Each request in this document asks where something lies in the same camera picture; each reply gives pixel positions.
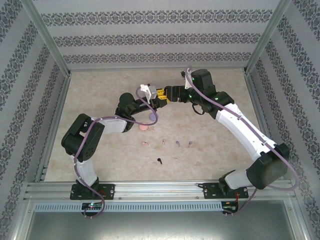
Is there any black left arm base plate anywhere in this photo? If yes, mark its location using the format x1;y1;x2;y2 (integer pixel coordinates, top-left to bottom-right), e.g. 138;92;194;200
69;183;116;201

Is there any aluminium table back rail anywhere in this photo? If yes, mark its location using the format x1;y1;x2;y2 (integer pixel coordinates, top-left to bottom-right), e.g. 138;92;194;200
67;65;248;73

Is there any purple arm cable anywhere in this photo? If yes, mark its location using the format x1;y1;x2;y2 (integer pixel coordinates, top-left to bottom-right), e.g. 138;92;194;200
183;65;300;218
73;86;160;220

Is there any slotted grey cable duct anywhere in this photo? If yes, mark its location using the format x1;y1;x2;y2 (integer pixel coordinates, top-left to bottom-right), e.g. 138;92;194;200
33;201;223;213

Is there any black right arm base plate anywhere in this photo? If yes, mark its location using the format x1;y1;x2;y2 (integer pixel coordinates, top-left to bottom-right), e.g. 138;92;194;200
202;182;250;200

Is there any aluminium mounting rail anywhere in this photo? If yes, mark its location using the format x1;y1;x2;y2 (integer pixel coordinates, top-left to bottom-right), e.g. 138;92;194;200
23;180;296;201

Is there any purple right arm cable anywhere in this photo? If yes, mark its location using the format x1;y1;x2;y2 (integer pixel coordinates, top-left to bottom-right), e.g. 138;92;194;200
183;65;300;218

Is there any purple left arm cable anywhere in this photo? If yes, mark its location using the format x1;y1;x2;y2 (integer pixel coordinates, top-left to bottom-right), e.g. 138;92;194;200
73;86;160;220

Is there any aluminium frame post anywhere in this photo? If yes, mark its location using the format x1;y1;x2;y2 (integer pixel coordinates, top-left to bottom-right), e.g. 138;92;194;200
243;0;292;76
21;0;72;77

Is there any aluminium table side rail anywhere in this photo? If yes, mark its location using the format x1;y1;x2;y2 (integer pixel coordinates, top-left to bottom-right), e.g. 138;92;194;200
34;73;72;182
242;69;285;180

